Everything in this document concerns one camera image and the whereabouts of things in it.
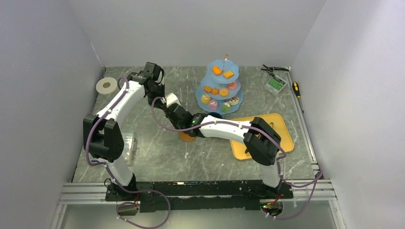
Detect yellow serving tray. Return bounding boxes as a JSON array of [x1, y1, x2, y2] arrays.
[[230, 113, 294, 160]]

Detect round orange cookie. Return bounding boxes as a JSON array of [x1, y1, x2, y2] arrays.
[[219, 88, 229, 97]]

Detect yellow cupcake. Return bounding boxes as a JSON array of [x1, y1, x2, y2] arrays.
[[201, 94, 211, 104]]

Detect square cracker biscuit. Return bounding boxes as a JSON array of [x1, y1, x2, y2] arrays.
[[223, 70, 234, 79]]

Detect yellow black screwdriver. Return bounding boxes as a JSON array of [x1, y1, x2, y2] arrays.
[[292, 82, 304, 113]]

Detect dark orange swirl cookie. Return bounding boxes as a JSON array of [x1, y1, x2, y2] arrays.
[[211, 88, 219, 95]]

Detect blue three-tier cake stand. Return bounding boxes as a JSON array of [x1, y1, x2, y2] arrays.
[[195, 54, 244, 115]]

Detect purple cupcake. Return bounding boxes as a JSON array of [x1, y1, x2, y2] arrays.
[[208, 99, 219, 111]]

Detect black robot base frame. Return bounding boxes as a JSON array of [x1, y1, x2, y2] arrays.
[[105, 180, 293, 213]]

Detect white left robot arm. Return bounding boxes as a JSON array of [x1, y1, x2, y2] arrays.
[[83, 62, 165, 200]]

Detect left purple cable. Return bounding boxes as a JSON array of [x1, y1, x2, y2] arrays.
[[85, 76, 172, 229]]

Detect chocolate white sprinkled donut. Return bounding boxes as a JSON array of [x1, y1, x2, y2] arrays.
[[227, 95, 240, 106]]

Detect wooden coaster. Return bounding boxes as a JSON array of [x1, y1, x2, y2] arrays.
[[179, 132, 195, 142]]

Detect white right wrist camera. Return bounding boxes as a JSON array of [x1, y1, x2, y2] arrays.
[[165, 93, 181, 108]]

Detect dark blue mug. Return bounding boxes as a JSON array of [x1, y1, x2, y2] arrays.
[[208, 112, 223, 119]]

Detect clear plastic screw box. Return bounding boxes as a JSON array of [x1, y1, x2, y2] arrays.
[[122, 133, 137, 166]]

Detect white tape roll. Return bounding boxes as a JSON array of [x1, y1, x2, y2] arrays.
[[96, 77, 118, 94]]

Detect green cupcake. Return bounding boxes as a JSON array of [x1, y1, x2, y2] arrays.
[[221, 102, 232, 113]]

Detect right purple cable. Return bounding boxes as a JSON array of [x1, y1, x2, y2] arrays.
[[150, 96, 324, 221]]

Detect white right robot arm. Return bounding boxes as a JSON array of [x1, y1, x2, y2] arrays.
[[163, 104, 282, 198]]

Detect purple cable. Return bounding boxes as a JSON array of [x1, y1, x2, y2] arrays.
[[85, 76, 172, 229], [150, 96, 324, 221]]

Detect green white electronic box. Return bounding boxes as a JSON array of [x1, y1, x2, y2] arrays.
[[265, 74, 287, 95]]

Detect black pliers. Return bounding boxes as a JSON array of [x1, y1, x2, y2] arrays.
[[260, 64, 290, 73]]

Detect pink cupcake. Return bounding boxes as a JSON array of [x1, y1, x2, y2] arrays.
[[226, 81, 238, 91]]

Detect orange fish-shaped cookie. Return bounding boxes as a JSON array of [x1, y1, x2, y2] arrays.
[[212, 66, 222, 75]]

